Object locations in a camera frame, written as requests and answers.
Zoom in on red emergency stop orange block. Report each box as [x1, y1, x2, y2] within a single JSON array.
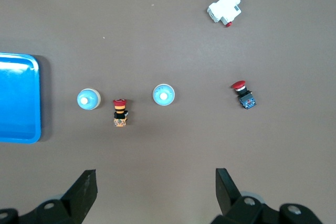
[[112, 98, 130, 127]]

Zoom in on brown table cover mat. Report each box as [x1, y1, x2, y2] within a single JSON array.
[[0, 0, 336, 224]]

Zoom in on blue plastic tray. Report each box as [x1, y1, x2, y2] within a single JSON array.
[[0, 52, 42, 145]]

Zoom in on red button with blue block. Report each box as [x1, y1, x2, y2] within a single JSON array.
[[230, 80, 257, 110]]

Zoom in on blue round bell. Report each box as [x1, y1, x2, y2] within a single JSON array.
[[76, 88, 101, 111], [152, 83, 176, 107]]

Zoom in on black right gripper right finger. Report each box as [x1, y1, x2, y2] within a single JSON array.
[[209, 168, 326, 224]]

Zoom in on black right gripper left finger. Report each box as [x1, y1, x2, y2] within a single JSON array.
[[0, 168, 98, 224]]

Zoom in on white circuit breaker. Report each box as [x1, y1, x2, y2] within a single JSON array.
[[206, 0, 242, 28]]

